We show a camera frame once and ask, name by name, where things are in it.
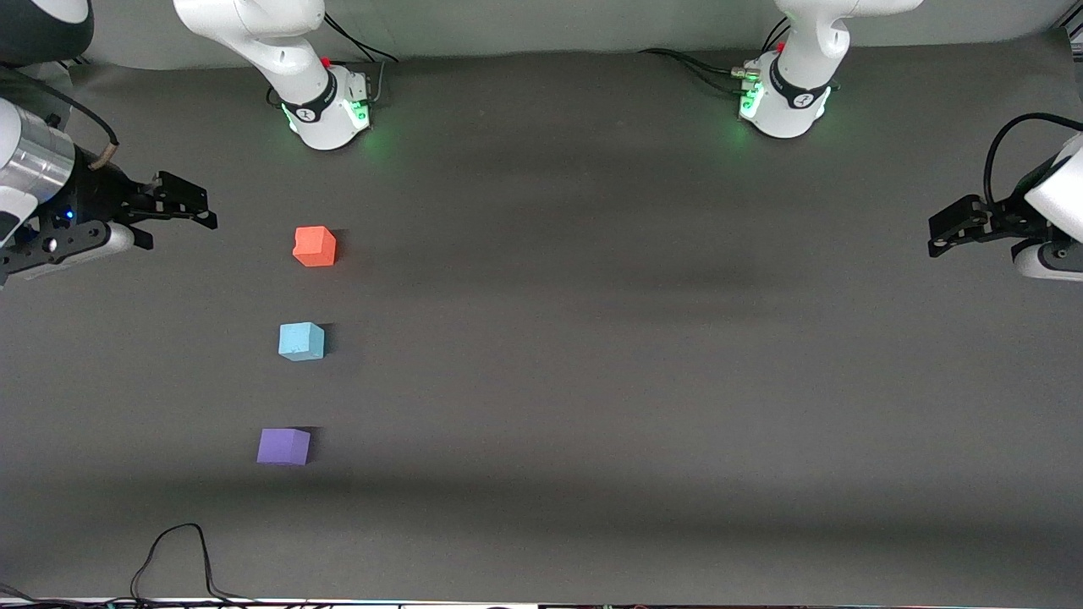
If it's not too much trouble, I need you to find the black right arm base cable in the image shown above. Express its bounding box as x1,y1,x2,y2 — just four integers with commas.
324,10,400,65

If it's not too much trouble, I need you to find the black left arm base cable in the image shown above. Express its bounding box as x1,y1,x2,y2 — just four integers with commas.
639,48,754,96

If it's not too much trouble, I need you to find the light blue foam block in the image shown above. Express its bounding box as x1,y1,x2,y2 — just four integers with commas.
278,321,326,362

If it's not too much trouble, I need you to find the orange foam block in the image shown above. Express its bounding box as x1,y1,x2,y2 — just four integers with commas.
293,226,338,268

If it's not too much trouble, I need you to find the dark grey table mat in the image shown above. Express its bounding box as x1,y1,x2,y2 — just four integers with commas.
0,38,1083,606

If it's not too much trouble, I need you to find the black arm base cable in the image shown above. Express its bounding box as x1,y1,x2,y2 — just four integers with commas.
639,48,754,96
324,10,400,65

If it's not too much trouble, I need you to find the black looped table cable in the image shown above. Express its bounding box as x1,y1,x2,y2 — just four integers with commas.
131,523,255,603

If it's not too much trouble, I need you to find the purple foam block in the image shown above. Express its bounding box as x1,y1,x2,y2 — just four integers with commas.
256,428,312,466

